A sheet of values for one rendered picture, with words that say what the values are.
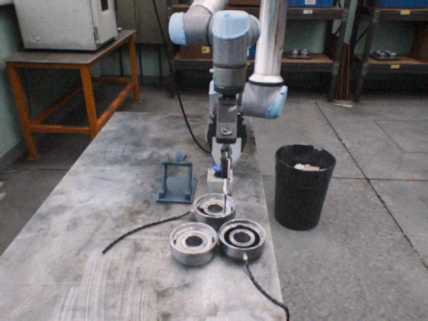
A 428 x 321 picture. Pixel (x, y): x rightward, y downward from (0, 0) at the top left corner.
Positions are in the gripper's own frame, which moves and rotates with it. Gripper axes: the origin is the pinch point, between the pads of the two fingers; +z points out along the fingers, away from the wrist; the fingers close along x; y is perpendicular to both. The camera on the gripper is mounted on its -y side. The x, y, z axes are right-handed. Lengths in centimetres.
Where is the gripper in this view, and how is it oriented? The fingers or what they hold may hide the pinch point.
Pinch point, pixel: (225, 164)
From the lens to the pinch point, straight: 90.2
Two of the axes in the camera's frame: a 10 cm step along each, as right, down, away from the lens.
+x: -10.0, -0.5, 0.7
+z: -0.1, 8.9, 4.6
